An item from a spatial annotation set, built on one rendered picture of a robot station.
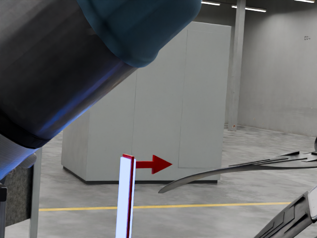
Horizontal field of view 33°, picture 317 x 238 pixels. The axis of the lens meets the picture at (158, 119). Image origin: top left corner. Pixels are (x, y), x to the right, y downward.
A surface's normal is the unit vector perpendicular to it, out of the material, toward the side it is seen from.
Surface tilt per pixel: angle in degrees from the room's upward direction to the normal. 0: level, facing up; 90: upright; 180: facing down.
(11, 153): 132
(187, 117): 90
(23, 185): 90
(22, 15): 81
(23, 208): 90
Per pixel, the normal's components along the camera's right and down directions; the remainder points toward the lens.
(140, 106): 0.40, 0.07
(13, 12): -0.28, -0.17
